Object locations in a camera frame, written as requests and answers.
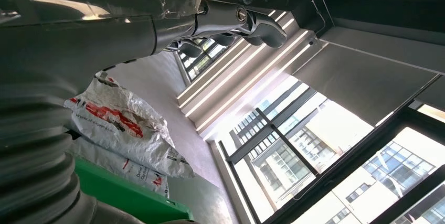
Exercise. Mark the white courier bag black text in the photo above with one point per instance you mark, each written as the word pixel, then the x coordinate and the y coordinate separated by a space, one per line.
pixel 114 166

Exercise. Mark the building outside window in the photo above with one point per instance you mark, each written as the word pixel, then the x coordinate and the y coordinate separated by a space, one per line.
pixel 393 166

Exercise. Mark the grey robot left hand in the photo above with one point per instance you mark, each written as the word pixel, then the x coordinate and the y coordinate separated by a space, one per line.
pixel 87 31

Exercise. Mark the grey roller blind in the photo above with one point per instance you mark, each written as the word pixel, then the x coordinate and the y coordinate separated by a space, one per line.
pixel 365 80

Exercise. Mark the dark window frame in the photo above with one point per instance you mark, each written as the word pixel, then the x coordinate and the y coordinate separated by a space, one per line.
pixel 347 166

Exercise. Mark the green plastic crate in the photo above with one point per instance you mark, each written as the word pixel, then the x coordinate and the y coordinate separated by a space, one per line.
pixel 121 194

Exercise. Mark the white courier bag red print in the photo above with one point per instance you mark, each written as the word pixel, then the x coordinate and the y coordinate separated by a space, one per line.
pixel 132 128

